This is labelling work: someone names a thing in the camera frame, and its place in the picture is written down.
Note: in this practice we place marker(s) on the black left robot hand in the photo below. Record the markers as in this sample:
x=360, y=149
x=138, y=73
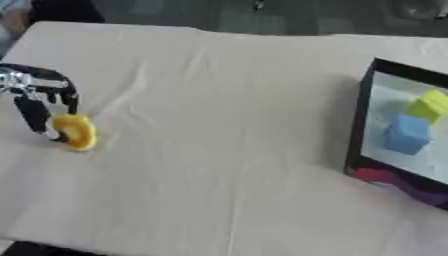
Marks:
x=36, y=113

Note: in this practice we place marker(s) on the yellow toy fruit slice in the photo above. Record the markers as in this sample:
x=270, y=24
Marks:
x=74, y=131

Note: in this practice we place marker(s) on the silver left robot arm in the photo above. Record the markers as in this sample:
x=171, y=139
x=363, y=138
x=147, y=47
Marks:
x=10, y=81

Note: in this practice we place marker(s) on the black box with white inside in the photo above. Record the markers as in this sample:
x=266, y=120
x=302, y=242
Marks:
x=356, y=140

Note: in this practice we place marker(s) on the person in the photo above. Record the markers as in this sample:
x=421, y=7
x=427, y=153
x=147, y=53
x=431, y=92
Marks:
x=16, y=20

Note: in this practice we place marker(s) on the blue cube block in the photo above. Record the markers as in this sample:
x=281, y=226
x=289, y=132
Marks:
x=407, y=134

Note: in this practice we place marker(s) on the yellow-green cube block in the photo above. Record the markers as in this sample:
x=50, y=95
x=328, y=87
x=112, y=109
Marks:
x=430, y=106

